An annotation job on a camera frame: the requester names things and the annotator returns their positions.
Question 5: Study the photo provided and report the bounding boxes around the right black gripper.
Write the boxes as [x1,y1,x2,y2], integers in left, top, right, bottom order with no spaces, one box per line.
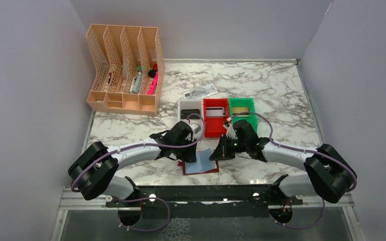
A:
[209,134,248,161]

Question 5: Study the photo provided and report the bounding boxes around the red leather card holder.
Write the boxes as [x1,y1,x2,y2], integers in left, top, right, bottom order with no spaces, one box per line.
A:
[177,149,219,176]

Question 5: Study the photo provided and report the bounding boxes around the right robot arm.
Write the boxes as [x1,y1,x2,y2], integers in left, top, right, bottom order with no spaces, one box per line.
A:
[210,120,357,204]

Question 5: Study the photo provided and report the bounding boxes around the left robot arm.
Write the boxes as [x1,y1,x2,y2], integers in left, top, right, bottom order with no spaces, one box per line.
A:
[68,121,198,206]

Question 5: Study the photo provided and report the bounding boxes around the black credit card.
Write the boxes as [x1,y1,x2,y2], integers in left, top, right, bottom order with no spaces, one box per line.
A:
[180,109,201,119]

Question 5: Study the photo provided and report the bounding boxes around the silver credit card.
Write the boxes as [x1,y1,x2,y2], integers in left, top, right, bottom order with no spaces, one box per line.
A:
[206,106,226,118]

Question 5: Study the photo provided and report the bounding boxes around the gold credit card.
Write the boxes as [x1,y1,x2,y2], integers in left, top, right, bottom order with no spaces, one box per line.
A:
[231,106,249,116]

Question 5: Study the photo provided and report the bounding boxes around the white plastic bin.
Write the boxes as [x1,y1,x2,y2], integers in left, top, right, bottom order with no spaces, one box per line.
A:
[177,99,204,138]

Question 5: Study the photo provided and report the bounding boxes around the red plastic bin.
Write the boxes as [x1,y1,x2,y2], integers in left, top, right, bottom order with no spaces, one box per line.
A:
[203,98,230,138]

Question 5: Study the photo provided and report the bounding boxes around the green plastic bin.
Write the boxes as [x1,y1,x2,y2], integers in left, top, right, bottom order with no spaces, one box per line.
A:
[228,98,258,131]

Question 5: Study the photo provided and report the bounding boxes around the paper receipts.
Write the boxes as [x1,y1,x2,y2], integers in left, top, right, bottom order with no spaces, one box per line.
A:
[181,83,218,99]

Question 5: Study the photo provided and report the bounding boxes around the pink highlighter pen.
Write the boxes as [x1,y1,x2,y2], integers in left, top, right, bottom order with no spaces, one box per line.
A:
[147,71,159,95]

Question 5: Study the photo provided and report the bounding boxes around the grey green marker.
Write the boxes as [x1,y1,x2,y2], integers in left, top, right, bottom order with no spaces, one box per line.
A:
[130,66,143,94]

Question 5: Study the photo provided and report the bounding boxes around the peach plastic file organizer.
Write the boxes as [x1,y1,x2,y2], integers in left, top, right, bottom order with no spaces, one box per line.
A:
[86,24,165,115]

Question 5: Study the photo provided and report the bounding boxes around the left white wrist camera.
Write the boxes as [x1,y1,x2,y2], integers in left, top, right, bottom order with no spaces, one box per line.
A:
[189,123,202,136]

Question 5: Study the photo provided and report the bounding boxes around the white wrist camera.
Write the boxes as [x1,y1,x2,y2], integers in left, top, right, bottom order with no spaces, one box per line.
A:
[189,123,202,136]
[223,118,236,139]

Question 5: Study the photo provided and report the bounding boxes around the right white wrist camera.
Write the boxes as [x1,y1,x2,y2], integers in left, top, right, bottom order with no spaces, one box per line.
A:
[223,118,236,139]

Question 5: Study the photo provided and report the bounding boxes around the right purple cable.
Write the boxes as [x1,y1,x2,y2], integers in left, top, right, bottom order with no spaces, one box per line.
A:
[226,111,358,192]

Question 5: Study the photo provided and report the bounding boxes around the purple cable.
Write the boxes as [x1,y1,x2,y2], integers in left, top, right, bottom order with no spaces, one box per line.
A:
[226,111,358,192]
[70,113,206,193]

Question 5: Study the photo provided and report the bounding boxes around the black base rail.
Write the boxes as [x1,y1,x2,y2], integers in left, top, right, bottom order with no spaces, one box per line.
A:
[106,183,303,219]

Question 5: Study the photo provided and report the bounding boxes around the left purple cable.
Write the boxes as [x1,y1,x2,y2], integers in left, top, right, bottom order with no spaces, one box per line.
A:
[70,113,206,193]

